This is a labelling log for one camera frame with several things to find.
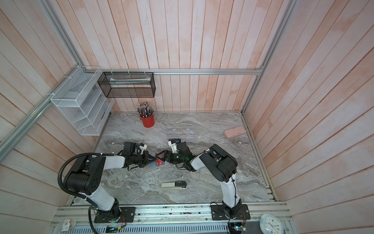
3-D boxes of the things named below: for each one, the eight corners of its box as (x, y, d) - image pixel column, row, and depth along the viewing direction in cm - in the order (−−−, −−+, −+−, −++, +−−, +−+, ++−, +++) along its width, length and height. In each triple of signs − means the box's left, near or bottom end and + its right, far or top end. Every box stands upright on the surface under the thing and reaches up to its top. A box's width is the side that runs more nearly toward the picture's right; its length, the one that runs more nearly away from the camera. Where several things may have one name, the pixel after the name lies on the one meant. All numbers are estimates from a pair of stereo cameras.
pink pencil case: (226, 139, 106) (227, 137, 104) (222, 132, 110) (222, 130, 108) (245, 133, 110) (246, 131, 108) (240, 126, 114) (241, 124, 112)
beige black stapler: (162, 189, 84) (161, 186, 79) (162, 183, 85) (161, 181, 81) (187, 189, 84) (187, 186, 79) (187, 184, 85) (187, 181, 81)
